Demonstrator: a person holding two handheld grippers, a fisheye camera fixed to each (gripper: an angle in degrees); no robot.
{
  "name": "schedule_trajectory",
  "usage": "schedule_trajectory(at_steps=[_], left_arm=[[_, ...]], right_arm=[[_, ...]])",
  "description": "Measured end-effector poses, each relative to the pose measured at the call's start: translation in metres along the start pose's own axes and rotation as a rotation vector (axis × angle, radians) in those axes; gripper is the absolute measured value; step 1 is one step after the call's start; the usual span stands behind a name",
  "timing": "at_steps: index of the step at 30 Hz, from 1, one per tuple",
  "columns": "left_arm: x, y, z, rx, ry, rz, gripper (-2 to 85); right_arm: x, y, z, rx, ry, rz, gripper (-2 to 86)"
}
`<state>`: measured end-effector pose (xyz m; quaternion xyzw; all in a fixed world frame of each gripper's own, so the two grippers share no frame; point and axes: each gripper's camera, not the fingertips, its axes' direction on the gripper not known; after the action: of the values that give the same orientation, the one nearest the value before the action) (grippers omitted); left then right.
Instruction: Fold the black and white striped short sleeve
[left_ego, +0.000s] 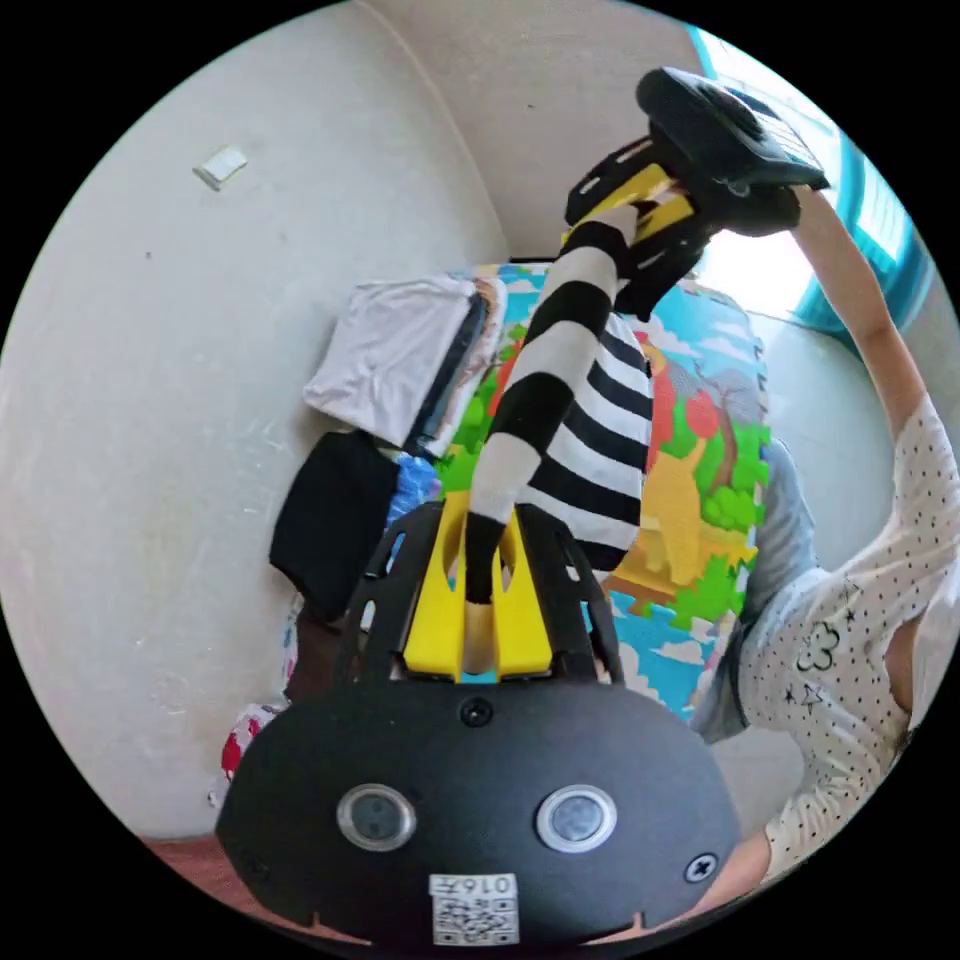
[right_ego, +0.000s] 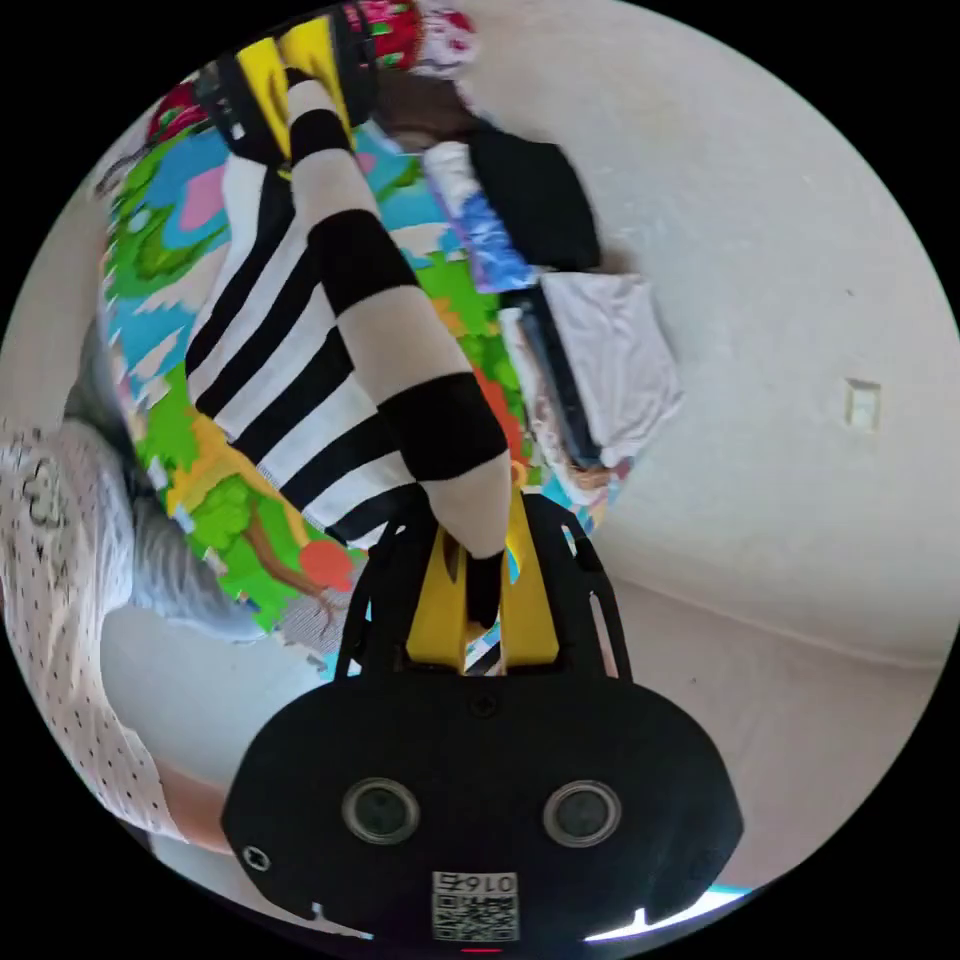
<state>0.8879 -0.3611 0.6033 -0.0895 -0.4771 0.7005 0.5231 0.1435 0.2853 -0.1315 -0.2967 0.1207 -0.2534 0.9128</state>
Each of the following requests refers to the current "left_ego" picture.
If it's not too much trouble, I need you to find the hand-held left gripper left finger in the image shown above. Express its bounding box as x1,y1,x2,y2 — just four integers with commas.
403,496,472,682

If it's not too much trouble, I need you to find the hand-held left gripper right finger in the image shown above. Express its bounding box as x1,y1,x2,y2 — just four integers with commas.
491,506,555,682

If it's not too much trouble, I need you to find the black and white striped shirt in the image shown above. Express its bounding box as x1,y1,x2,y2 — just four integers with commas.
463,203,655,605

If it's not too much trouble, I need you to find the person's right forearm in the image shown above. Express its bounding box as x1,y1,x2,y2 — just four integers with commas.
791,183,935,436

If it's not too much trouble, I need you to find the person's left forearm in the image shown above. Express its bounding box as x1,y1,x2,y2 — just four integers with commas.
584,828,774,948

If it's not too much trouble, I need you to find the window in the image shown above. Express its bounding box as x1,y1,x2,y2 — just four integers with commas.
701,33,913,320

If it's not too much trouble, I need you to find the teal curtain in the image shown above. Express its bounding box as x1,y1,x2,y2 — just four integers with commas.
689,22,943,354

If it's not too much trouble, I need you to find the pile of clothes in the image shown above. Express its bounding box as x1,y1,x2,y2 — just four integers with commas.
268,273,500,625

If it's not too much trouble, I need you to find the person's body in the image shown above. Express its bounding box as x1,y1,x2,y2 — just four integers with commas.
688,393,960,886

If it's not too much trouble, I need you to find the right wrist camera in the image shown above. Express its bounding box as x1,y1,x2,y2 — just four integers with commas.
704,80,832,190

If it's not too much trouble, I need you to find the white wall switch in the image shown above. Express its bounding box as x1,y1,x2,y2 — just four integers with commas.
192,143,250,193

